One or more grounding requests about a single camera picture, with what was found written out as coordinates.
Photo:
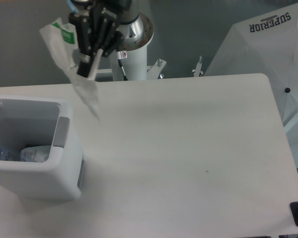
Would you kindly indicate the clear plastic wrapper bag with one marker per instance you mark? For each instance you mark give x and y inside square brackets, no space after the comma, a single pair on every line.
[61,42]

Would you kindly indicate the white mounting bracket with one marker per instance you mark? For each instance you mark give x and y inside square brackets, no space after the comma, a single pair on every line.
[104,75]
[155,71]

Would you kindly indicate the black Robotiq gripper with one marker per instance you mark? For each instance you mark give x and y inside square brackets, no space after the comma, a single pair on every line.
[96,29]

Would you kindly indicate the white middle mounting bracket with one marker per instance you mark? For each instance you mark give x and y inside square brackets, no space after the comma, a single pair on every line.
[155,71]

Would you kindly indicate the white plastic trash can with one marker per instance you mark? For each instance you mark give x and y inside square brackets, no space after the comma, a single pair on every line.
[27,121]

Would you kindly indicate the white Superior umbrella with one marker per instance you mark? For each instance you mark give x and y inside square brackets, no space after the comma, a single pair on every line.
[266,44]

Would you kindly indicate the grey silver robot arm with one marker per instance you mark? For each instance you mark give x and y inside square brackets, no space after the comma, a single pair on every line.
[84,4]

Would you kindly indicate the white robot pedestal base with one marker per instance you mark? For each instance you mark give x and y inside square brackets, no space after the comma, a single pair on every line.
[131,57]

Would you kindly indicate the metal right clamp bolt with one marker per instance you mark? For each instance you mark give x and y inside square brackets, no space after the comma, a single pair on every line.
[197,71]

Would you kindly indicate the clear plastic water bottle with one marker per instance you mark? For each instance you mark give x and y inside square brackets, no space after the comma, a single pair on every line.
[9,154]

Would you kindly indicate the white left mounting bracket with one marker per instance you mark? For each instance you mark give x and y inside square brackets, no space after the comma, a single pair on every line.
[104,75]

